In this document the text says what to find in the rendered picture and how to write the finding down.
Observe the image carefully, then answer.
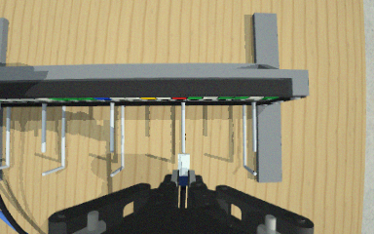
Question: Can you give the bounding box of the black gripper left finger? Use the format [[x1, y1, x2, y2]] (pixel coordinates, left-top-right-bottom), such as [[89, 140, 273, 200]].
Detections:
[[48, 170, 179, 234]]

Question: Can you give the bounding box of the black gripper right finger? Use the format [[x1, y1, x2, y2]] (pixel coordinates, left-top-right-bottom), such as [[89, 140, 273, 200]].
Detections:
[[187, 170, 314, 234]]

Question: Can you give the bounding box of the black patch cord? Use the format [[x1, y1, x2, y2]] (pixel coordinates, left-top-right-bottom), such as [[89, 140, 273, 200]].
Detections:
[[0, 186, 186, 234]]

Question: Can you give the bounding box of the white and blue cable plug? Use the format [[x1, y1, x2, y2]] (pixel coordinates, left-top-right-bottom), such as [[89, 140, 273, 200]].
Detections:
[[178, 153, 190, 186]]

